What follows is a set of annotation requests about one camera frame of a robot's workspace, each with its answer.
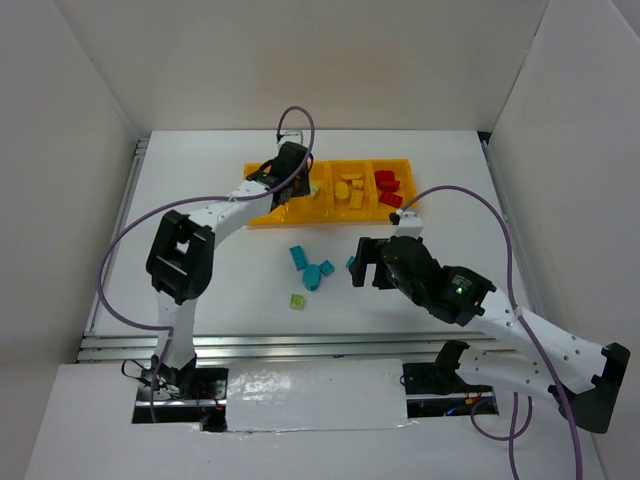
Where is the yellow oval lego brick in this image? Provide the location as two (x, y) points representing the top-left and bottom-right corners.
(334, 181), (350, 201)

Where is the red curved lego brick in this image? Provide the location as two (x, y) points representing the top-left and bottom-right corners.
(379, 191), (403, 209)

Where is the red rectangular lego brick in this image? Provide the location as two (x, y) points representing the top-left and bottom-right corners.
(376, 180), (401, 193)

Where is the red oval lego brick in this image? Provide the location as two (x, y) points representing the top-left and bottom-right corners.
(374, 170), (396, 187)

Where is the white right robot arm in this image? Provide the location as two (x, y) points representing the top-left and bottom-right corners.
(349, 236), (631, 434)

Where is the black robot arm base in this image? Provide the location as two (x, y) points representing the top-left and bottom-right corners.
(120, 359), (229, 433)

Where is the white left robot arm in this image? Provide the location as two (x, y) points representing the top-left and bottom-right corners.
(146, 141), (313, 396)

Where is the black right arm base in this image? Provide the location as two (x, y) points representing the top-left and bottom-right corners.
(399, 340), (498, 419)

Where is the yellow four-compartment bin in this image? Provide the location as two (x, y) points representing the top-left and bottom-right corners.
(249, 159), (417, 227)

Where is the long teal lego brick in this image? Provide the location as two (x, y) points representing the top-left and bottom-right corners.
(289, 245), (309, 271)

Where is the teal oval lego brick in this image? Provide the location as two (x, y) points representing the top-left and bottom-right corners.
(302, 264), (322, 291)

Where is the light green square lego brick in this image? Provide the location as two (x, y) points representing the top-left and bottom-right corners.
(289, 294), (305, 310)

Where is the white foil covered panel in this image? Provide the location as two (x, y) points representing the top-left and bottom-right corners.
(226, 359), (408, 432)

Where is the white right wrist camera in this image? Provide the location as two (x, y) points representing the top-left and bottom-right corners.
(389, 209), (423, 239)

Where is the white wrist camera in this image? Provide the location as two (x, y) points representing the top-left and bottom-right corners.
(389, 209), (423, 239)
(276, 130), (304, 145)

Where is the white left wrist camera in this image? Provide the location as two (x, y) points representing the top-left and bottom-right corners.
(276, 130), (304, 145)

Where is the aluminium table edge rail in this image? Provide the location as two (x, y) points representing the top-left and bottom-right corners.
(77, 332), (501, 362)

